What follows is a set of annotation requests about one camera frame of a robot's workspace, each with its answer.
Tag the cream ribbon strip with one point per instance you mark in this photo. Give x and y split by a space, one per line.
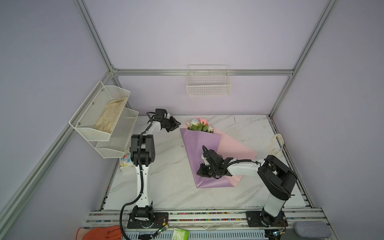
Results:
276 146

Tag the white wire wall basket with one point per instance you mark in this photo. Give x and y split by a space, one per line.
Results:
208 81

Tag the beige cloth in shelf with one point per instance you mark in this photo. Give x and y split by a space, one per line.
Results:
110 115

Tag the red pink fake rose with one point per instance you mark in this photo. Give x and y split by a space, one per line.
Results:
204 122

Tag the grey foam pad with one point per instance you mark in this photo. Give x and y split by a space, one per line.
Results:
312 230

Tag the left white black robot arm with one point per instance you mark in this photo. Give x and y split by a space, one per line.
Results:
143 153

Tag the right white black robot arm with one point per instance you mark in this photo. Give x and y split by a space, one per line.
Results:
276 176

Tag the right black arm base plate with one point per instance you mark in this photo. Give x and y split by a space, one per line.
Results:
263 219

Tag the white blue fake flower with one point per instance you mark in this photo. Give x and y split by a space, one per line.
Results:
195 122

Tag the lower white mesh shelf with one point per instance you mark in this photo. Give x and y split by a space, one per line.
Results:
121 135

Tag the upper white mesh shelf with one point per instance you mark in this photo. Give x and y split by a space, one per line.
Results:
97 118

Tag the white mesh shelf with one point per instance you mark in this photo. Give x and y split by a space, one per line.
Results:
121 135
97 118

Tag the orange rubber glove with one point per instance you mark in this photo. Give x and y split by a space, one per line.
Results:
108 233

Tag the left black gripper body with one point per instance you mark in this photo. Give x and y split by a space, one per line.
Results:
167 123

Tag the cream fake rose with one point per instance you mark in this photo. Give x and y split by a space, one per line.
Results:
210 129

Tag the purple pink wrapping paper sheet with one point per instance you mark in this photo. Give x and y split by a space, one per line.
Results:
196 137

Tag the green white label card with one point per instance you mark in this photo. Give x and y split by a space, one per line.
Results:
180 234

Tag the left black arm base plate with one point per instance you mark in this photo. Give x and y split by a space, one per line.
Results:
156 221

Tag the colourful tissue pack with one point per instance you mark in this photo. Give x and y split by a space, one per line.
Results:
125 163

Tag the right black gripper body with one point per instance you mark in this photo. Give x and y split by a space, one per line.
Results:
214 166

